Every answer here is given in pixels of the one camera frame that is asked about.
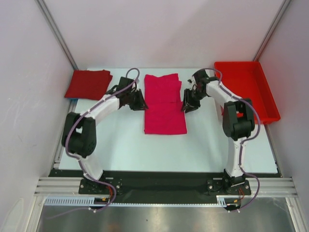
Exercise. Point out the grey slotted cable duct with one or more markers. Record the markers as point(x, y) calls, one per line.
point(76, 201)

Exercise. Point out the pink t shirt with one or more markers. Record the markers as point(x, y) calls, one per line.
point(164, 115)

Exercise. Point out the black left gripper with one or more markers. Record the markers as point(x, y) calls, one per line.
point(141, 105)

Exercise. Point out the corner frame post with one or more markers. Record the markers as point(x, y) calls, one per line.
point(56, 32)
point(272, 28)

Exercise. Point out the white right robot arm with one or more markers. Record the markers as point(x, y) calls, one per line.
point(238, 120)

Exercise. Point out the folded dark red shirt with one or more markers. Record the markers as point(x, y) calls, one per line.
point(91, 85)

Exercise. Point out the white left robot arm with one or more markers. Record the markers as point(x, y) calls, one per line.
point(79, 137)

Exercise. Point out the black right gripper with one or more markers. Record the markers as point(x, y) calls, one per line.
point(191, 97)

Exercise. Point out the left corner frame post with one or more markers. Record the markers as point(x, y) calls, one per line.
point(56, 32)

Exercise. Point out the red plastic bin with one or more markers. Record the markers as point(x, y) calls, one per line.
point(247, 80)

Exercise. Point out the right corner frame post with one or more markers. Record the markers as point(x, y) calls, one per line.
point(272, 28)

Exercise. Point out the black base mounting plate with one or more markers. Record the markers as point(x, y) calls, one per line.
point(162, 187)

